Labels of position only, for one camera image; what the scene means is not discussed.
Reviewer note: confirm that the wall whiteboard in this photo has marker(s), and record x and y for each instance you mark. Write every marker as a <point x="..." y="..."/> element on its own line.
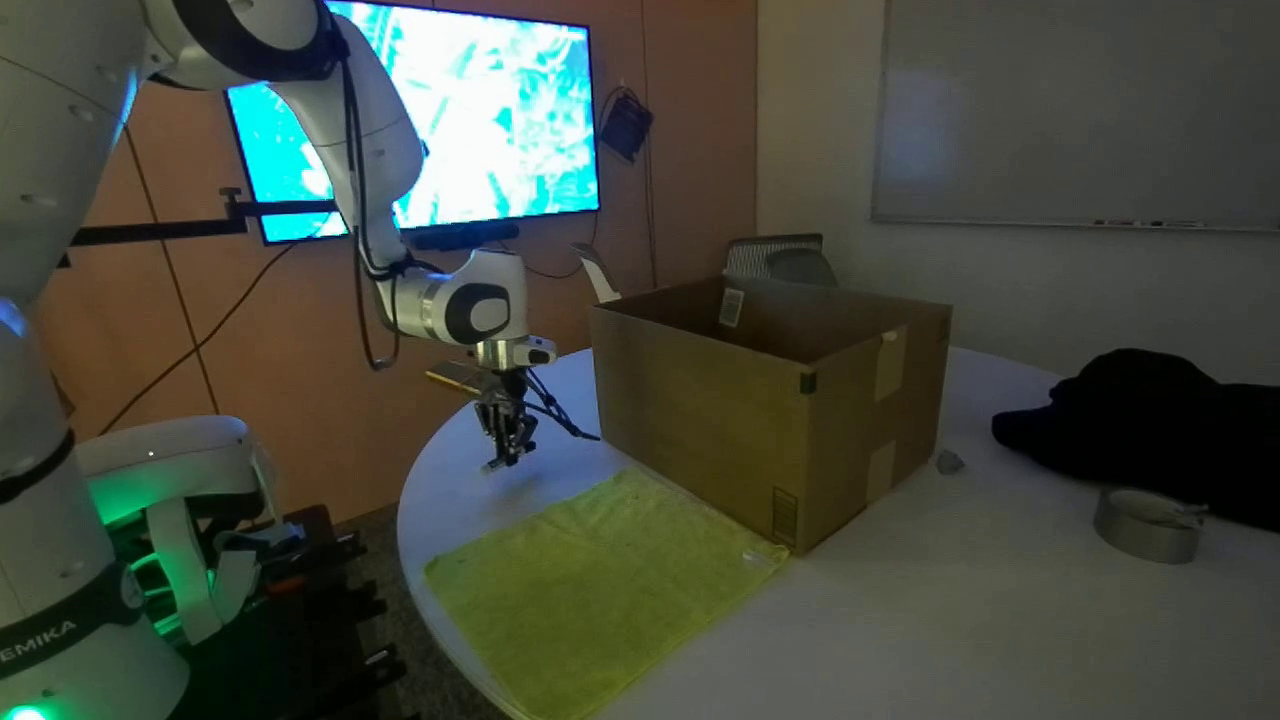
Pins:
<point x="1082" y="112"/>

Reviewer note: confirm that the yellow microfiber cloth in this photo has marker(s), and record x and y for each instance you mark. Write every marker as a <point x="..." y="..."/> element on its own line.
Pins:
<point x="592" y="593"/>

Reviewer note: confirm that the brown cardboard box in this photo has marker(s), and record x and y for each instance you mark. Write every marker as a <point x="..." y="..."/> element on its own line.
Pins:
<point x="781" y="404"/>

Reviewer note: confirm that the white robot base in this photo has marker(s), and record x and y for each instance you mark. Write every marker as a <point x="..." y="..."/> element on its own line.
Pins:
<point x="108" y="548"/>

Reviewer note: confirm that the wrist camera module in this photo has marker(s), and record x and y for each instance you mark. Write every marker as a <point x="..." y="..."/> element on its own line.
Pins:
<point x="513" y="352"/>

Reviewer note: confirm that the grey chair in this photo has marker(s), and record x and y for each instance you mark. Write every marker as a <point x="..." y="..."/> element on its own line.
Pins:
<point x="781" y="258"/>

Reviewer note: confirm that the wall-mounted tv screen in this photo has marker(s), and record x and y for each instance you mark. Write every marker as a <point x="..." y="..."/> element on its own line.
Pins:
<point x="505" y="110"/>

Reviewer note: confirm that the grey tape roll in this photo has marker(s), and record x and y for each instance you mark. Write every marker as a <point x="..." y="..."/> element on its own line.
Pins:
<point x="1151" y="524"/>

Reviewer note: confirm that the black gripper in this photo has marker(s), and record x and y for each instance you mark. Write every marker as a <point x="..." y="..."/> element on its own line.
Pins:
<point x="505" y="417"/>

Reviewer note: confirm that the black clothing pile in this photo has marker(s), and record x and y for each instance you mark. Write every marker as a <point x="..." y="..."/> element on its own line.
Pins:
<point x="1156" y="421"/>

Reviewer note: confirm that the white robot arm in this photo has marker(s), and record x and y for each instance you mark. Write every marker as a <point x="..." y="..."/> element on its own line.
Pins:
<point x="71" y="75"/>

